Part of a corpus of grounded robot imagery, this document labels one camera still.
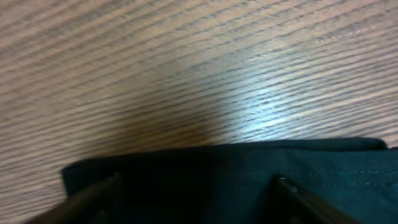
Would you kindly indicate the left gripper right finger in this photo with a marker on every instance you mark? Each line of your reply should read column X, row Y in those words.
column 290, row 203

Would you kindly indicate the black t-shirt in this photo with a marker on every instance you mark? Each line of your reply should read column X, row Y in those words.
column 230, row 183

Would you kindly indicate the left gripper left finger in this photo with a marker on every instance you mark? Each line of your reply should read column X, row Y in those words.
column 98, row 203

